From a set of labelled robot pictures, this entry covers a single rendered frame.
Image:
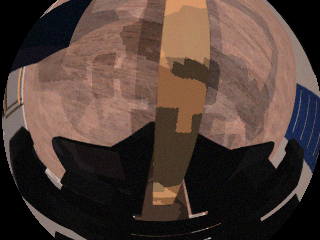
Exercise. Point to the long wooden rail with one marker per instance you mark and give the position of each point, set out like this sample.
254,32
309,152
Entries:
181,88

